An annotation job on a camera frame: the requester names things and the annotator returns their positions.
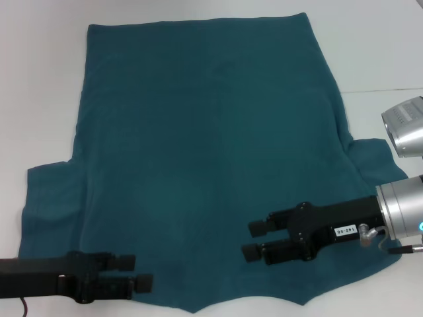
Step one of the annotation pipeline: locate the right gripper cable with plug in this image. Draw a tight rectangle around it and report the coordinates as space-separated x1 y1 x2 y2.
358 223 423 255

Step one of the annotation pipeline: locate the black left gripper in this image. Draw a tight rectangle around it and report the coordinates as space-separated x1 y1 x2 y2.
0 251 154 304

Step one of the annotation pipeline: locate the teal blue shirt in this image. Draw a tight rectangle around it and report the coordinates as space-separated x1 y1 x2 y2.
18 12 408 314

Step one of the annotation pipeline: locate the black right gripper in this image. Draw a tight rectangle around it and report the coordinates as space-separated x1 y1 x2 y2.
241 196 384 265

